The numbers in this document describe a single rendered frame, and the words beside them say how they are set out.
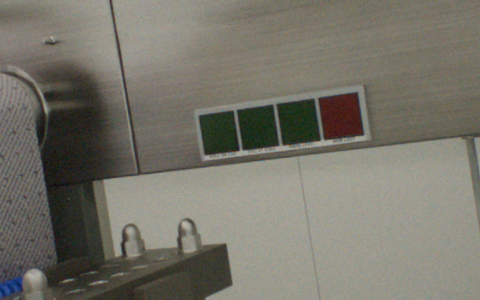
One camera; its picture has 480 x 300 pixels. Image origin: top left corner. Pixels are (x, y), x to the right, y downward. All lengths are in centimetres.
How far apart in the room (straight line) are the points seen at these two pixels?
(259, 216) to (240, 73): 272
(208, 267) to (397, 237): 248
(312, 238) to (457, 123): 276
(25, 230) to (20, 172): 8
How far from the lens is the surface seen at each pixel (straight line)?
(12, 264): 148
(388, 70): 136
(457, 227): 385
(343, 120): 138
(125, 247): 156
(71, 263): 147
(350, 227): 400
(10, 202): 148
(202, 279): 147
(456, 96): 133
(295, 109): 141
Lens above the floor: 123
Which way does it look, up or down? 3 degrees down
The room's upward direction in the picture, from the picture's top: 9 degrees counter-clockwise
